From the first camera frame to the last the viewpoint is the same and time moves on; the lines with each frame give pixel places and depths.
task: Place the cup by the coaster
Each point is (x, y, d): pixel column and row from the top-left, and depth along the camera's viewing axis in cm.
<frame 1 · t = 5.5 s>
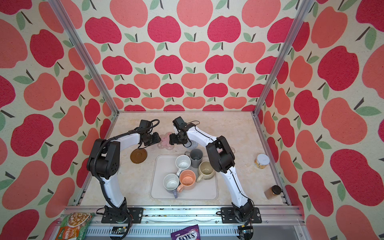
left hand: (160, 140, 101), fingers open
right hand: (175, 141, 99), fingers open
pink flower coaster left: (165, 144, 104), on the table
brown round wooden coaster: (138, 156, 98), on the table
white plastic tray: (161, 165, 95), on the table
dark grey mug: (196, 156, 92), point 5 cm above the table
white mug upper: (183, 162, 93), point 3 cm above the table
beige mug: (205, 171, 90), point 2 cm above the table
orange mug: (187, 179, 86), point 2 cm above the table
white mug purple handle: (171, 183, 86), on the table
white lid glass jar: (262, 160, 90), point 6 cm above the table
black lid spice jar: (274, 190, 75), point 10 cm above the table

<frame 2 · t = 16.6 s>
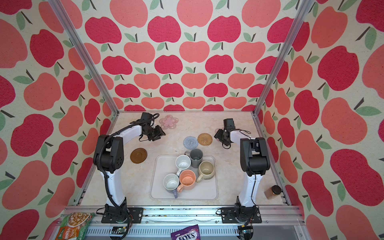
left hand: (165, 135, 101), fingers open
right hand: (221, 137, 103), fingers open
pink flower coaster left: (168, 122, 118), on the table
tan round rattan coaster: (205, 139, 107), on the table
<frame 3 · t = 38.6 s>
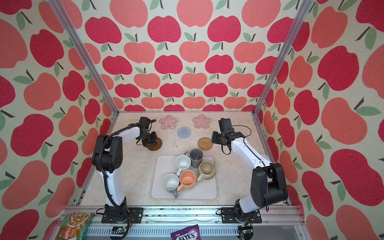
left hand: (159, 142, 102), fingers closed
right hand: (218, 137, 90), fingers open
brown round wooden coaster: (156, 147, 103), on the table
tan round rattan coaster: (205, 143, 104), on the table
pink flower coaster right: (201, 121, 118), on the table
grey round woven coaster: (184, 132, 110), on the table
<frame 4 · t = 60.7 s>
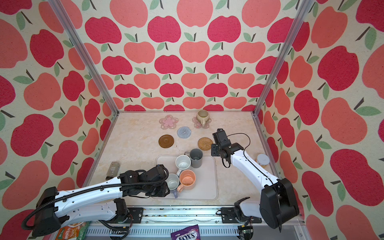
left hand: (170, 195, 73), fingers open
right hand: (220, 148, 86), fingers open
brown round wooden coaster: (166, 141, 106), on the table
beige mug: (202, 116, 110), point 9 cm above the table
grey spice bottle lying: (113, 169, 88), point 4 cm above the table
